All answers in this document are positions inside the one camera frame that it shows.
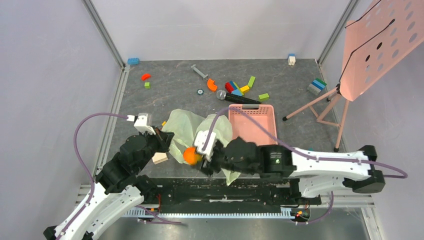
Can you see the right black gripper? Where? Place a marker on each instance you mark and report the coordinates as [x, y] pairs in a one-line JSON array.
[[206, 162]]

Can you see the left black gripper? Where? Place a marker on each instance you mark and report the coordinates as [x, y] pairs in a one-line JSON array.
[[166, 138]]

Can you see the fake orange fruit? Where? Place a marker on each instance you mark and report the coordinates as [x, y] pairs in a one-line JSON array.
[[191, 156]]

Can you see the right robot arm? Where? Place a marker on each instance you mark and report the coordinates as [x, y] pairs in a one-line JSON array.
[[317, 172]]

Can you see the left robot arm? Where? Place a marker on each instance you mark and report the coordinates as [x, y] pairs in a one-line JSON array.
[[117, 188]]

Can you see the white large brick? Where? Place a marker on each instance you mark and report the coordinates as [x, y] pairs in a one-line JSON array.
[[159, 157]]

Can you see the pink plastic basket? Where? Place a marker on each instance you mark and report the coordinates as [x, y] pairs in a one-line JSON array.
[[247, 130]]

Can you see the poker chip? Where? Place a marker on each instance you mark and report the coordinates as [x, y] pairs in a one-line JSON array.
[[200, 91]]

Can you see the black microphone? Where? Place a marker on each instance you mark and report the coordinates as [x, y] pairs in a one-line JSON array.
[[236, 99]]

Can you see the short green block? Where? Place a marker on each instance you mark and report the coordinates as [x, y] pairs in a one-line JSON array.
[[263, 97]]

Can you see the red arch block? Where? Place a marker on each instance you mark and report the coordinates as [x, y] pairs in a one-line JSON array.
[[145, 76]]

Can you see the yellow small block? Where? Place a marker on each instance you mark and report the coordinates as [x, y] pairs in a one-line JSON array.
[[245, 89]]

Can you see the orange curved track piece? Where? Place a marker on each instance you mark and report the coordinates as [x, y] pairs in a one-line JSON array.
[[211, 85]]

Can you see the red blue brick stack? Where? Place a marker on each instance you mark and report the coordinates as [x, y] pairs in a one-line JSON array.
[[232, 88]]

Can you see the long green block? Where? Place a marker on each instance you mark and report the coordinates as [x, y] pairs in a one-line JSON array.
[[251, 81]]

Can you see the grey blue green brick stack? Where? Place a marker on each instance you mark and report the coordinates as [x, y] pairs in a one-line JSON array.
[[316, 86]]

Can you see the white blue small brick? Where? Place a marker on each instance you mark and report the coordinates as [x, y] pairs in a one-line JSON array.
[[291, 59]]

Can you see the pink music stand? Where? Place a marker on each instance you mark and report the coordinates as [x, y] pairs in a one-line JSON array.
[[374, 43]]

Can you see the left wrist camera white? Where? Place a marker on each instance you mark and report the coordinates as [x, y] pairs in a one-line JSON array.
[[142, 123]]

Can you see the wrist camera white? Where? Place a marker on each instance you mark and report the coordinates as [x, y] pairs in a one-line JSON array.
[[142, 123], [204, 142]]

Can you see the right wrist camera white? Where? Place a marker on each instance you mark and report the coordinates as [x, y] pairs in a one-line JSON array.
[[204, 142]]

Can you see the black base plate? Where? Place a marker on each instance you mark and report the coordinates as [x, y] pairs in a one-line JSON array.
[[257, 190]]

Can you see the blue brick at wall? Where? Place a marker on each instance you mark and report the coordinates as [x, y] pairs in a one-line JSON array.
[[133, 61]]

